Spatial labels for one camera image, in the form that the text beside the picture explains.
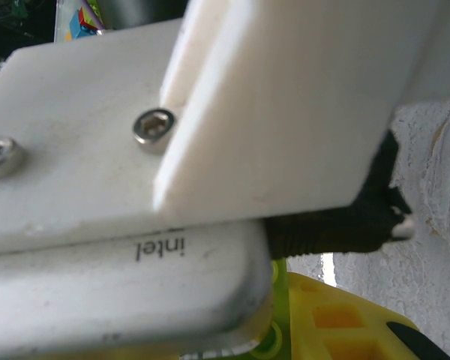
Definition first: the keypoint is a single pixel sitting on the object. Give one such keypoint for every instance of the long green lego brick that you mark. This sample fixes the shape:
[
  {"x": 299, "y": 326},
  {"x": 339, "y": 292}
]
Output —
[{"x": 281, "y": 300}]

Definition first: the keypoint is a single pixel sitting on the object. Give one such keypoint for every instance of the colourful lego box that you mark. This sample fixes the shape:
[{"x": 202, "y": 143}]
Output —
[{"x": 77, "y": 26}]

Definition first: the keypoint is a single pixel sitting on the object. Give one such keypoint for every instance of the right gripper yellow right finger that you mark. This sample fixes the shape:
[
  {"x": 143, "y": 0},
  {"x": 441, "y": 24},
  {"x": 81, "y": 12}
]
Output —
[{"x": 341, "y": 311}]

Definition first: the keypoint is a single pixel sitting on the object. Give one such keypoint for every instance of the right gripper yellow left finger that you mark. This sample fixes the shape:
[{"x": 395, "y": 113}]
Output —
[{"x": 142, "y": 355}]

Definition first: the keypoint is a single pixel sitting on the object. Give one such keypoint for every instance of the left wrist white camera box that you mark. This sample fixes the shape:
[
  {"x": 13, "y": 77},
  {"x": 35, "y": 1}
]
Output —
[{"x": 97, "y": 112}]

